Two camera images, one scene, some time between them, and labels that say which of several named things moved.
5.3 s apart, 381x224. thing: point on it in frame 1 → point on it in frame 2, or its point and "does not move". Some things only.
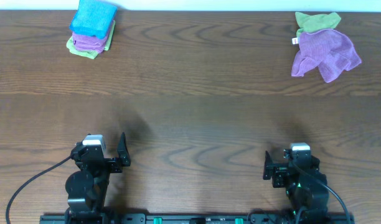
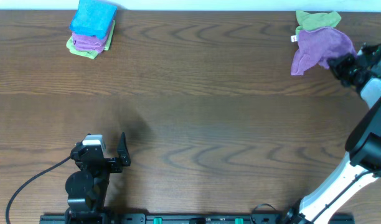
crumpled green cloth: [311, 23] does not move
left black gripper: [114, 165] does not move
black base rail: [222, 219] does not move
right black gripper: [278, 171] → [346, 66]
